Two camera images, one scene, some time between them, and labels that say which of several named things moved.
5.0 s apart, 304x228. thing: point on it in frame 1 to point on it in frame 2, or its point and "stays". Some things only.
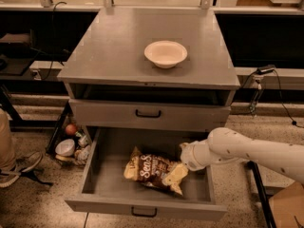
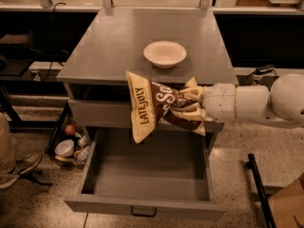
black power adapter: x=265 y=69 stays
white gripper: x=189 y=156 to x=218 y=103
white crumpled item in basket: x=82 y=155 stays
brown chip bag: x=155 y=170 to x=151 y=104
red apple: x=70 y=129 stays
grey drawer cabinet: x=151 y=79 stays
